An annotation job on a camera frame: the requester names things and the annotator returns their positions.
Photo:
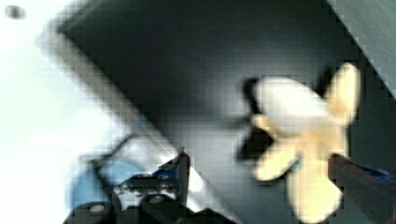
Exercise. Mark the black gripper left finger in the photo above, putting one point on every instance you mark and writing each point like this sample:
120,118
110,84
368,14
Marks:
157,198

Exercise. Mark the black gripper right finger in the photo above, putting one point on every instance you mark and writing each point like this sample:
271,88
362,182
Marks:
373,191

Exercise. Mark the peeled toy banana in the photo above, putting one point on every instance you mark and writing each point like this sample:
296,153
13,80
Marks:
307,129

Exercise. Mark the blue round cup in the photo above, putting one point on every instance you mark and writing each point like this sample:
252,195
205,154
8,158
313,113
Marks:
84,187

